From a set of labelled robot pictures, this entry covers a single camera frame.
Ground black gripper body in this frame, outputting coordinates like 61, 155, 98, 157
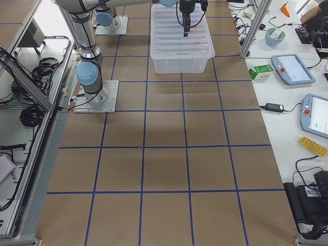
179, 0, 207, 13

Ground clear plastic storage box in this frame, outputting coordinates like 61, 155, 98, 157
150, 3, 215, 75

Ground clear plastic box lid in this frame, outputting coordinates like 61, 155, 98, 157
150, 4, 215, 59

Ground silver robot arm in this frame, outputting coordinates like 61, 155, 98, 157
55, 1, 208, 112
95, 7, 121, 29

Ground grey control box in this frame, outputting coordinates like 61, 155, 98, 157
16, 18, 46, 55

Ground green blue bowl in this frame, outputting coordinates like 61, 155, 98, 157
264, 28, 285, 46

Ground green white milk carton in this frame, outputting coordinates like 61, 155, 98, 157
249, 64, 274, 80

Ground orange toy carrot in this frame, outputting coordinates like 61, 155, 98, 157
280, 2, 291, 17

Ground upper teach pendant tablet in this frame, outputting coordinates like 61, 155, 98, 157
271, 54, 316, 86

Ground teach pendant tablet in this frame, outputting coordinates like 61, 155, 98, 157
271, 54, 316, 86
300, 93, 327, 138

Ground black power adapter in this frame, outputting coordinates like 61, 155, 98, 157
260, 102, 284, 113

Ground person in black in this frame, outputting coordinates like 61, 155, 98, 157
300, 1, 327, 50

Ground lower teach pendant tablet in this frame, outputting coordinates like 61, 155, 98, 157
300, 93, 327, 138

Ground yellow ridged toy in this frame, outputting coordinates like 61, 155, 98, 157
298, 137, 327, 157

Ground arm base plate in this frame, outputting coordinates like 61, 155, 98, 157
73, 80, 119, 113
95, 14, 129, 36

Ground aluminium frame post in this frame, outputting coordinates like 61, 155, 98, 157
240, 0, 271, 58

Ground coiled black cable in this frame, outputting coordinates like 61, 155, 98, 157
19, 105, 44, 128

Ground black device with cables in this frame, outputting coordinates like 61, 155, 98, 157
283, 171, 327, 240

